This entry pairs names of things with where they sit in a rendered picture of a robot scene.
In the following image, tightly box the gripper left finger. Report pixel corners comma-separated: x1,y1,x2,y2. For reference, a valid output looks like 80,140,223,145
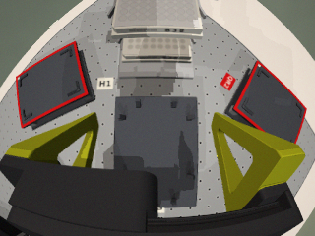
5,112,99,167

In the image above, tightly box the grey perforated breadboard table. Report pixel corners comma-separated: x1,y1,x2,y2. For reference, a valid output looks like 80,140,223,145
0,0,315,218

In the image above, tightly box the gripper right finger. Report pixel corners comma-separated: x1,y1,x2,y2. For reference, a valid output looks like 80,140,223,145
212,112,305,212

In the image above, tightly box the white rectangular plate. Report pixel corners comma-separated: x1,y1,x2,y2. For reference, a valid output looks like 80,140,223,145
122,37,192,63
111,0,203,39

